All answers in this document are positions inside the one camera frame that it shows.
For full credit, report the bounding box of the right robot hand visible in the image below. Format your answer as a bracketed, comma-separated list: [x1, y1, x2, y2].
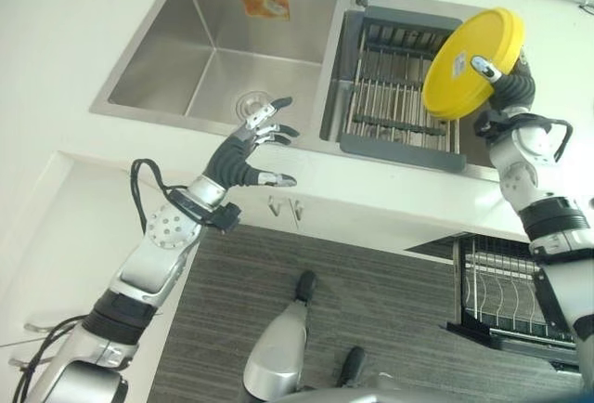
[470, 47, 537, 111]

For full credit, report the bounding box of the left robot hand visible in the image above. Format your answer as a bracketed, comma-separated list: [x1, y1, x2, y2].
[202, 95, 301, 189]

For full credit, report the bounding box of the yellow round plate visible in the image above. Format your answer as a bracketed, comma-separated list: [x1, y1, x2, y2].
[420, 6, 527, 121]

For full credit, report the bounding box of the round sink drain strainer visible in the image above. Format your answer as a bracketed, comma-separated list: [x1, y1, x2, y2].
[234, 89, 271, 118]

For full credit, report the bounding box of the stainless steel sink basin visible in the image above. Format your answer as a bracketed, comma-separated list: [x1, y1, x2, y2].
[88, 0, 350, 148]

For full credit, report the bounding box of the dark robot foot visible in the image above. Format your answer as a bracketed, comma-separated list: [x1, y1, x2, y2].
[337, 345, 367, 388]
[295, 269, 318, 304]

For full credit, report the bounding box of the orange sticker label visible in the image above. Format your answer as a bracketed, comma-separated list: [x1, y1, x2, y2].
[239, 0, 292, 20]

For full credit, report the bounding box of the silver robot leg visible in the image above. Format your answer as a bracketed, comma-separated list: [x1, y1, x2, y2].
[242, 301, 311, 401]

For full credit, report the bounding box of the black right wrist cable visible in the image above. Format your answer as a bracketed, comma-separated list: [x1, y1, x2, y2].
[513, 114, 575, 163]

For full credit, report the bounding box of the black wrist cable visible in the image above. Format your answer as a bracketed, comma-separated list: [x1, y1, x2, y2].
[513, 114, 575, 163]
[129, 157, 191, 237]

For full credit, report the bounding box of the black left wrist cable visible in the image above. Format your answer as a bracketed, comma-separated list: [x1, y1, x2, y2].
[129, 157, 191, 237]

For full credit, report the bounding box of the grey wire dish drying rack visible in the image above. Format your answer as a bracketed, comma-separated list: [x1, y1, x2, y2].
[339, 8, 468, 173]

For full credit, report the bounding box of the dishwasher wire rack drawer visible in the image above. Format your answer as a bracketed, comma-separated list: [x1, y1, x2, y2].
[445, 231, 581, 368]

